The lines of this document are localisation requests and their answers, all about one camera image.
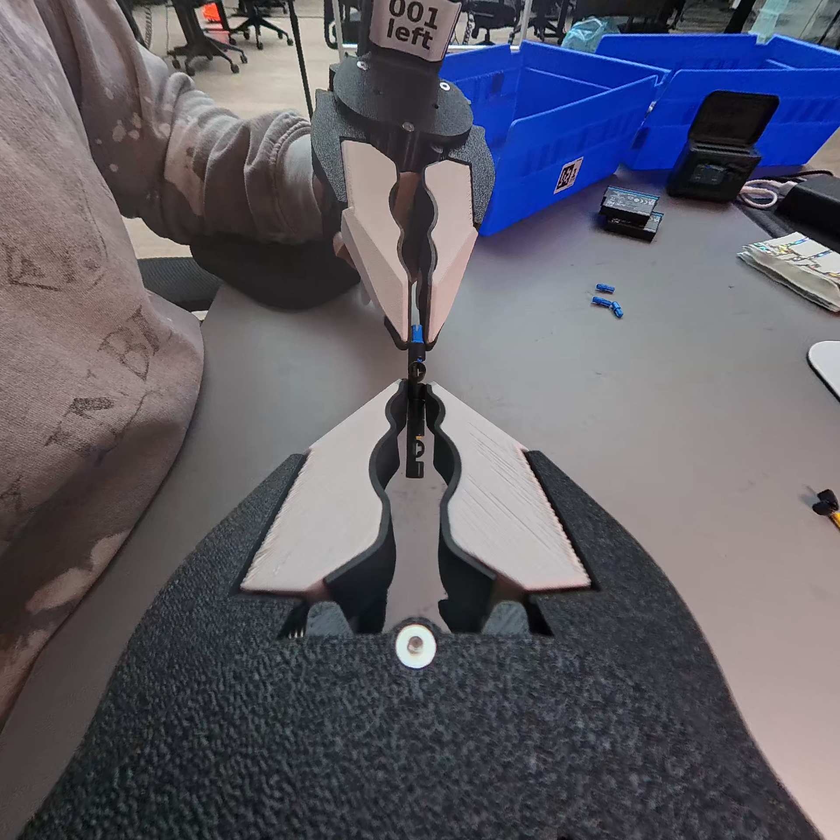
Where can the black power adapter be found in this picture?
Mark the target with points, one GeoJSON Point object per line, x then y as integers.
{"type": "Point", "coordinates": [814, 197]}

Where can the folded instruction booklet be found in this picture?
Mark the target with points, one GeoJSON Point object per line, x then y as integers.
{"type": "Point", "coordinates": [794, 266]}

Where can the person's left forearm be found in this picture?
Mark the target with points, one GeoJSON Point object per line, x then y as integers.
{"type": "Point", "coordinates": [223, 170]}

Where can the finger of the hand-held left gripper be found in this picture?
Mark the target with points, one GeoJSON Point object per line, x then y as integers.
{"type": "Point", "coordinates": [371, 223]}
{"type": "Point", "coordinates": [453, 223]}

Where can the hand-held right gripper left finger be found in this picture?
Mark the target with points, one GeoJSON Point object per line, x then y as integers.
{"type": "Point", "coordinates": [315, 518]}

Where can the white rounded object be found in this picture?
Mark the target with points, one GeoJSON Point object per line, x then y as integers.
{"type": "Point", "coordinates": [828, 367]}

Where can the black office chair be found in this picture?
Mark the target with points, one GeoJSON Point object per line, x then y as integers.
{"type": "Point", "coordinates": [203, 39]}
{"type": "Point", "coordinates": [259, 23]}

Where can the blue plastic bin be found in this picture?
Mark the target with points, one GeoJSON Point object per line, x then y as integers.
{"type": "Point", "coordinates": [525, 151]}
{"type": "Point", "coordinates": [807, 118]}

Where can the teal plastic bag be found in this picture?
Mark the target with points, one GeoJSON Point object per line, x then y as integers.
{"type": "Point", "coordinates": [590, 33]}

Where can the black toy brick beam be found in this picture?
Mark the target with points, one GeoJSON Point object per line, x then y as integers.
{"type": "Point", "coordinates": [417, 420]}

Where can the grey desk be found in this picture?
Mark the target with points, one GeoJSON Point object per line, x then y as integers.
{"type": "Point", "coordinates": [623, 426]}

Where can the black battery charger case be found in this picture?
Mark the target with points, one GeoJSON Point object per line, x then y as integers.
{"type": "Point", "coordinates": [718, 157]}

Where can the black pole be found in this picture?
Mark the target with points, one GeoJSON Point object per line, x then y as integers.
{"type": "Point", "coordinates": [302, 59]}

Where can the black camera battery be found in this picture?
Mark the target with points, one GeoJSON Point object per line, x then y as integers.
{"type": "Point", "coordinates": [630, 200]}
{"type": "Point", "coordinates": [636, 226]}

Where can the dark chair armrest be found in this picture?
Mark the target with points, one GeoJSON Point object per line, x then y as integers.
{"type": "Point", "coordinates": [170, 282]}

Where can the black and yellow brick pin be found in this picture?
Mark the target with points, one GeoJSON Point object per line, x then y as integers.
{"type": "Point", "coordinates": [828, 502]}

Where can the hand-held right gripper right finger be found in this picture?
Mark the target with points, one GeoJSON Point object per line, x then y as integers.
{"type": "Point", "coordinates": [512, 512]}

